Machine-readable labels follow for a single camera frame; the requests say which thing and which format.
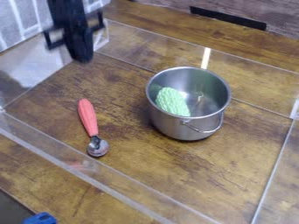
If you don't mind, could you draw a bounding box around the pink handled metal spoon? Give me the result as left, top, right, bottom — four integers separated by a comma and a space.
79, 99, 108, 158

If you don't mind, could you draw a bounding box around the stainless steel pot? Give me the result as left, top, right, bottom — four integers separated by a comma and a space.
146, 66, 231, 141

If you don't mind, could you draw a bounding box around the black bar on wall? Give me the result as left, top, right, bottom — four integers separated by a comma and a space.
190, 6, 267, 31

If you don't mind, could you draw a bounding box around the green knitted toy vegetable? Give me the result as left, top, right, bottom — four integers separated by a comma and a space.
155, 87, 191, 116

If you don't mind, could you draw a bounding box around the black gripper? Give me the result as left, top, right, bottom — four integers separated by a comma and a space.
43, 0, 106, 63

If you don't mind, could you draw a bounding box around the blue object at corner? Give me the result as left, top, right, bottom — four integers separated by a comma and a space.
23, 212, 58, 224

